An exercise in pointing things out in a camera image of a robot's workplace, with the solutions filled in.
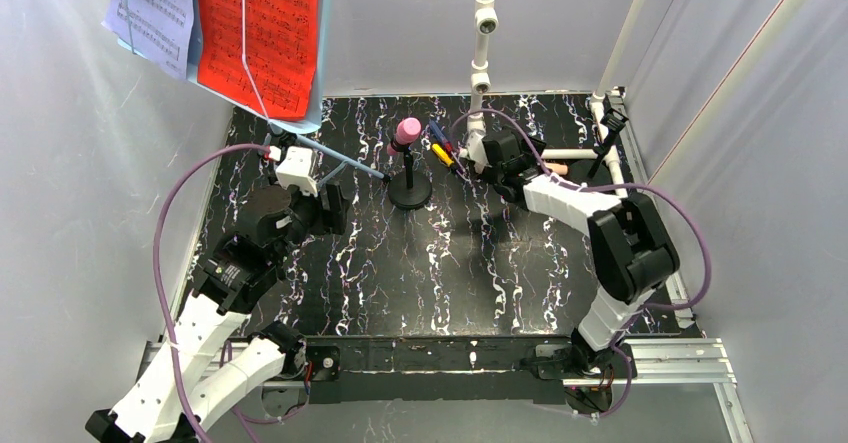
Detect beige toy microphone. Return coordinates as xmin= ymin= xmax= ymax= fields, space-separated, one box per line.
xmin=545 ymin=162 xmax=569 ymax=177

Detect black round microphone stand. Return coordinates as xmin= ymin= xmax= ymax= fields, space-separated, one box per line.
xmin=387 ymin=145 xmax=433 ymax=211

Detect pink toy microphone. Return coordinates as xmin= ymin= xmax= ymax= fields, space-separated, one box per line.
xmin=387 ymin=117 xmax=422 ymax=156

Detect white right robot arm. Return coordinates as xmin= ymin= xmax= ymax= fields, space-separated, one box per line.
xmin=481 ymin=130 xmax=680 ymax=374

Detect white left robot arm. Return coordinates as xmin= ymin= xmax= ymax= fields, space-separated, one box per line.
xmin=85 ymin=183 xmax=350 ymax=442

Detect light blue music stand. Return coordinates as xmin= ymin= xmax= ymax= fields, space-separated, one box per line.
xmin=103 ymin=0 xmax=388 ymax=181

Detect lavender sheet music page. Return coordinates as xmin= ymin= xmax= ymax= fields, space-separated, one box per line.
xmin=102 ymin=0 xmax=194 ymax=80

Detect white diagonal pole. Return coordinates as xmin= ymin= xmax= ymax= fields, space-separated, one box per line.
xmin=647 ymin=0 xmax=806 ymax=183

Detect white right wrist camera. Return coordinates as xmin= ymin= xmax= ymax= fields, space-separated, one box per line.
xmin=466 ymin=131 xmax=488 ymax=167

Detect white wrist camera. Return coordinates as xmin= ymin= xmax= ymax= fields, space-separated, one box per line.
xmin=267 ymin=146 xmax=318 ymax=197
xmin=466 ymin=131 xmax=488 ymax=167

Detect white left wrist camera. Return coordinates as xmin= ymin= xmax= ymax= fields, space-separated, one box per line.
xmin=267 ymin=146 xmax=318 ymax=197

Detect white PVC pipe frame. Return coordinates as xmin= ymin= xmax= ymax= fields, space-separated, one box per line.
xmin=460 ymin=0 xmax=646 ymax=173

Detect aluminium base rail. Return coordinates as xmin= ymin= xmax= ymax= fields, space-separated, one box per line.
xmin=159 ymin=95 xmax=731 ymax=419

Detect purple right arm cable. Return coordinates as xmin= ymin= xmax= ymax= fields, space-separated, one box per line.
xmin=450 ymin=108 xmax=713 ymax=419

